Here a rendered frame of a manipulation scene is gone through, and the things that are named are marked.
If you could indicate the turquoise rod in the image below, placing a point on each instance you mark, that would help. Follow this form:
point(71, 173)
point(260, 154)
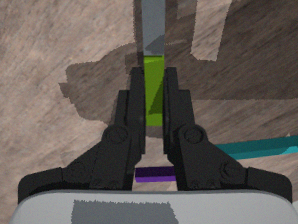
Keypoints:
point(261, 148)

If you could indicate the purple rod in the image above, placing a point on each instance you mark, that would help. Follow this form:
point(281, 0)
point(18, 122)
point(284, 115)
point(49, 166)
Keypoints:
point(155, 174)

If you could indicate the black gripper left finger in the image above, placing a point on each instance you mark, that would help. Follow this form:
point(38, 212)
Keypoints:
point(104, 166)

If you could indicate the lime green rod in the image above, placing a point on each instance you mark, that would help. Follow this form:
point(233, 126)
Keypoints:
point(154, 76)

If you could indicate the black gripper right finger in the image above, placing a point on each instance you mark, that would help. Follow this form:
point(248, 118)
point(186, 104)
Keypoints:
point(197, 162)

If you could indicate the grey rod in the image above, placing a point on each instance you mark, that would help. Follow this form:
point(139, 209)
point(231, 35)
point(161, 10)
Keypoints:
point(153, 26)

